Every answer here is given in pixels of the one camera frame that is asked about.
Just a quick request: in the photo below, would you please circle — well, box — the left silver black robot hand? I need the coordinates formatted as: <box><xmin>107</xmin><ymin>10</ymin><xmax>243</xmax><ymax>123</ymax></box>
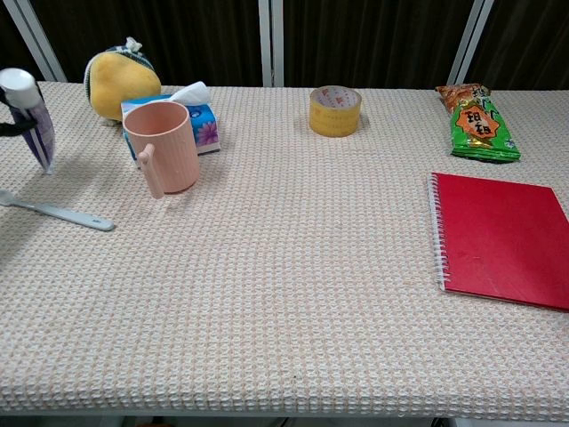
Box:
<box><xmin>0</xmin><ymin>86</ymin><xmax>40</xmax><ymax>138</ymax></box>

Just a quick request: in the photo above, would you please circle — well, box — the purple toothpaste tube white cap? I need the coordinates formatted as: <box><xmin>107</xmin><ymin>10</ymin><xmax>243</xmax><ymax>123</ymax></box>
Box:
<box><xmin>0</xmin><ymin>68</ymin><xmax>57</xmax><ymax>175</ymax></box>

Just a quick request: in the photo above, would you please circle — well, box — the light grey toothbrush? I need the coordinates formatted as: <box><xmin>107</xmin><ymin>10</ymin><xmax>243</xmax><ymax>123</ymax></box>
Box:
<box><xmin>0</xmin><ymin>189</ymin><xmax>116</xmax><ymax>232</ymax></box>

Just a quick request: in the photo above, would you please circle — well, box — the pink plastic mug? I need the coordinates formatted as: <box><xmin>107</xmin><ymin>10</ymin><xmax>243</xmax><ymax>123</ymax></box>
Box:
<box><xmin>122</xmin><ymin>101</ymin><xmax>201</xmax><ymax>199</ymax></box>

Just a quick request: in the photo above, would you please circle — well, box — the yellow plush toy striped hat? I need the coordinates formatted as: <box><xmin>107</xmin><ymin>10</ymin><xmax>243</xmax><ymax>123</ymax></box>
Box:
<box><xmin>84</xmin><ymin>36</ymin><xmax>162</xmax><ymax>122</ymax></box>

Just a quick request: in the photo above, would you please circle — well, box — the blue floral tissue pack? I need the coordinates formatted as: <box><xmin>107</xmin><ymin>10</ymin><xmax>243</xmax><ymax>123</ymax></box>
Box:
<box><xmin>120</xmin><ymin>80</ymin><xmax>222</xmax><ymax>169</ymax></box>

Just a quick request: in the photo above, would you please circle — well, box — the beige waffle tablecloth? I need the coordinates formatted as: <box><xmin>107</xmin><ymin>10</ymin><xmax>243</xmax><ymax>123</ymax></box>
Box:
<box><xmin>0</xmin><ymin>78</ymin><xmax>569</xmax><ymax>422</ymax></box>

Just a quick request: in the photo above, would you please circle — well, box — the yellow clear tape roll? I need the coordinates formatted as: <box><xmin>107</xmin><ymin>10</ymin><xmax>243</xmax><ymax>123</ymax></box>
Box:
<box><xmin>309</xmin><ymin>85</ymin><xmax>363</xmax><ymax>138</ymax></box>

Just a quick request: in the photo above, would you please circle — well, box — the green orange snack bag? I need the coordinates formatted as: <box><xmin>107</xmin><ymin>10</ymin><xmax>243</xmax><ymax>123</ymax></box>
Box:
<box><xmin>434</xmin><ymin>83</ymin><xmax>522</xmax><ymax>164</ymax></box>

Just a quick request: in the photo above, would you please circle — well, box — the red spiral notebook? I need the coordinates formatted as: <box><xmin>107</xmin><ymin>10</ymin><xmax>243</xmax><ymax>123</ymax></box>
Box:
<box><xmin>427</xmin><ymin>172</ymin><xmax>569</xmax><ymax>312</ymax></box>

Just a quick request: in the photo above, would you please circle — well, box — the grey aluminium frame post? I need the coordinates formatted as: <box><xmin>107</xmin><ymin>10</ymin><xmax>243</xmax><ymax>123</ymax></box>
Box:
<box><xmin>0</xmin><ymin>0</ymin><xmax>68</xmax><ymax>84</ymax></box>
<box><xmin>446</xmin><ymin>0</ymin><xmax>495</xmax><ymax>90</ymax></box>
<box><xmin>259</xmin><ymin>0</ymin><xmax>285</xmax><ymax>88</ymax></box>

